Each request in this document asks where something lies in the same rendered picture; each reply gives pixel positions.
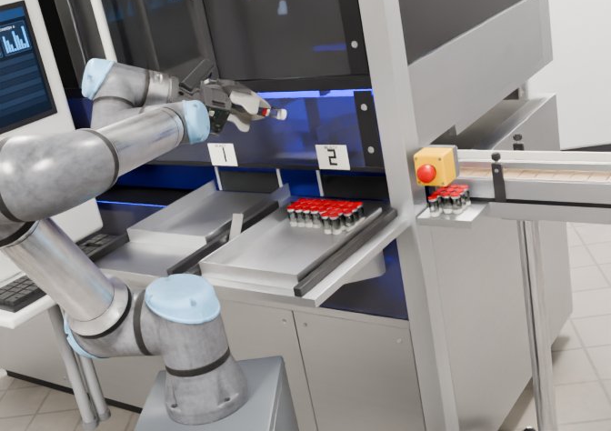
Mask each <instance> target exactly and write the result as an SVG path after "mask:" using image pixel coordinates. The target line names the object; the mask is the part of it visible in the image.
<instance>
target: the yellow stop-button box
mask: <svg viewBox="0 0 611 431"><path fill-rule="evenodd" d="M414 161H415V168H416V172H417V169H418V168H419V167H420V166H421V165H424V164H428V165H431V166H432V167H433V168H434V169H435V170H436V178H435V179H434V180H433V181H432V182H430V183H428V184H425V183H423V182H421V181H420V180H419V179H418V178H417V175H416V180H417V184H418V185H433V186H447V185H449V184H450V183H451V182H452V181H453V180H454V179H455V178H457V177H458V176H459V167H458V160H457V152H456V145H426V146H425V147H424V148H423V149H422V150H420V151H419V152H418V153H416V154H415V155H414Z"/></svg>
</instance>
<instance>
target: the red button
mask: <svg viewBox="0 0 611 431"><path fill-rule="evenodd" d="M416 174H417V178H418V179H419V180H420V181H421V182H423V183H425V184H428V183H430V182H432V181H433V180H434V179H435V178H436V170H435V169H434V168H433V167H432V166H431V165H428V164H424V165H421V166H420V167H419V168H418V169H417V172H416Z"/></svg>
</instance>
